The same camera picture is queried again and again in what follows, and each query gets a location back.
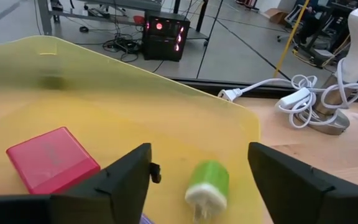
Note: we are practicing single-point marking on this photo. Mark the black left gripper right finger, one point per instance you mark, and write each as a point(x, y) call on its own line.
point(306, 202)

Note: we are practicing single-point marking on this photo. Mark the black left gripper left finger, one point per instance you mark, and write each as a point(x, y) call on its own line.
point(104, 202)

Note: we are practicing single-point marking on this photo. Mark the red rectangular box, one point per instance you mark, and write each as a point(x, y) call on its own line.
point(51, 158)

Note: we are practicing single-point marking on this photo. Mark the green white plug adapter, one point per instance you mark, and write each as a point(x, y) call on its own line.
point(210, 177)

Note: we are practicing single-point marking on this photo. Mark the purple item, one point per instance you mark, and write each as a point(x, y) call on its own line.
point(146, 220)

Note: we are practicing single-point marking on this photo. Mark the yellow translucent plastic bin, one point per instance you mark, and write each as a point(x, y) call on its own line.
point(120, 109)

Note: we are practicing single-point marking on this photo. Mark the black computer tower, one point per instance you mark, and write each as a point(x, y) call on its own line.
point(163, 43)

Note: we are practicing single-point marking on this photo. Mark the small red object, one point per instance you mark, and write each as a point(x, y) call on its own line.
point(138, 19)

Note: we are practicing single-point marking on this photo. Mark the cardboard box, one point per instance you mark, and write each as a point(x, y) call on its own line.
point(275, 15)

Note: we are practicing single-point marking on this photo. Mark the black table frame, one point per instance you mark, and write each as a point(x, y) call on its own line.
point(259, 90)

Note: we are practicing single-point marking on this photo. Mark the grey desk frame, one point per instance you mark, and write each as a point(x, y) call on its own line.
point(43, 18)

